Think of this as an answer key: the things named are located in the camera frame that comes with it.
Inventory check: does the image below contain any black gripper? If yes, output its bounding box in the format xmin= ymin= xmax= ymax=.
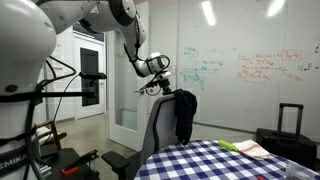
xmin=159 ymin=78 xmax=175 ymax=97

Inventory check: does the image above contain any black cloth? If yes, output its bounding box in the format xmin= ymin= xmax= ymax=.
xmin=173 ymin=88 xmax=198 ymax=146

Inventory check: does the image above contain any grey office chair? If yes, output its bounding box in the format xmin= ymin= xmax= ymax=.
xmin=101 ymin=94 xmax=198 ymax=180

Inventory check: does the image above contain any wooden chair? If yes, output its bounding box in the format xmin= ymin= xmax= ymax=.
xmin=34 ymin=119 xmax=68 ymax=151

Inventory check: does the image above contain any white door with glass pane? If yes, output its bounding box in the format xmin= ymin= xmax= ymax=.
xmin=106 ymin=1 xmax=150 ymax=153

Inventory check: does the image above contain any blue white checkered tablecloth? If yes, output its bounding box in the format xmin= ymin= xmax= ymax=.
xmin=133 ymin=139 xmax=320 ymax=180

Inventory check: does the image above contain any green oblong object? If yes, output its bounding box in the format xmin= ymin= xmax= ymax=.
xmin=218 ymin=139 xmax=240 ymax=153

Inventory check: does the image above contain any white door with dark window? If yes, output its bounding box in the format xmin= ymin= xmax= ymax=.
xmin=72 ymin=33 xmax=108 ymax=120

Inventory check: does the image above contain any white red-striped towel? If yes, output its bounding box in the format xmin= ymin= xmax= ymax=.
xmin=232 ymin=139 xmax=273 ymax=162

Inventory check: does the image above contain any black suitcase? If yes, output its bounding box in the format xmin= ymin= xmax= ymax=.
xmin=255 ymin=102 xmax=318 ymax=171

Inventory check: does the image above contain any black robot cart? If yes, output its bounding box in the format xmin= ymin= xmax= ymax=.
xmin=38 ymin=146 xmax=101 ymax=180

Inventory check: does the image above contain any wall whiteboard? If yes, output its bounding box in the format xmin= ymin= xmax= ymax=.
xmin=176 ymin=0 xmax=320 ymax=143

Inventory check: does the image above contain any black cable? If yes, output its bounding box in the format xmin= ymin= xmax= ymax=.
xmin=34 ymin=55 xmax=81 ymax=134

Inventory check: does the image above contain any orange handled black clamp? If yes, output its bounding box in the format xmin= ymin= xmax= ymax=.
xmin=60 ymin=149 xmax=100 ymax=177

